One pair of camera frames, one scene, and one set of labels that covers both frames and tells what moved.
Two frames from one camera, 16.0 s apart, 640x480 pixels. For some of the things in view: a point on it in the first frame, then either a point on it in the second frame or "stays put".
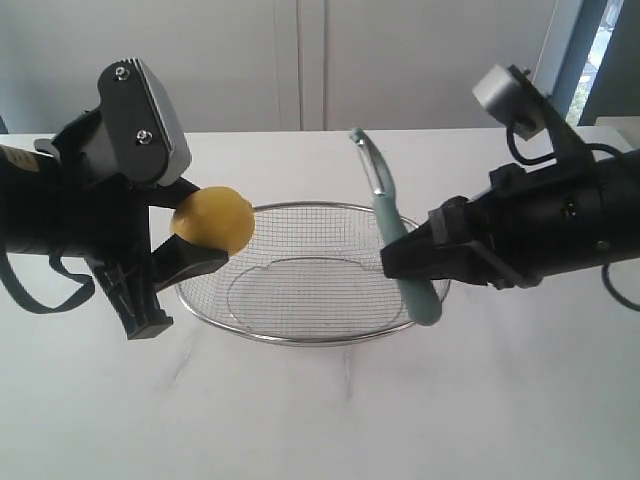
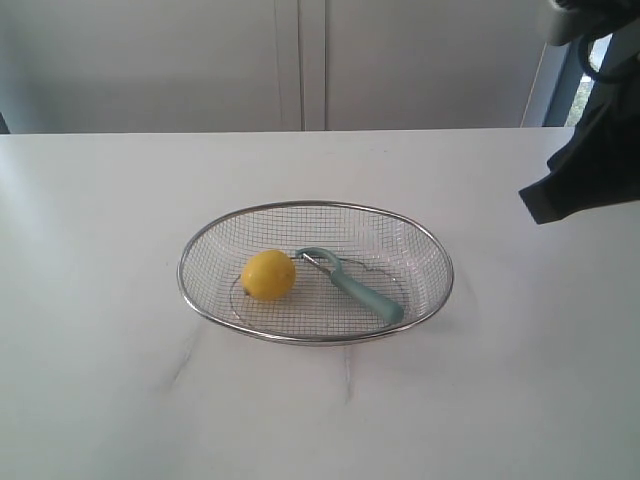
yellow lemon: (219, 217) → (269, 275)
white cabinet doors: (273, 65) stays put
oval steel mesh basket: (310, 273) stays put
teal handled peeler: (420, 295) → (329, 262)
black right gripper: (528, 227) → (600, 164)
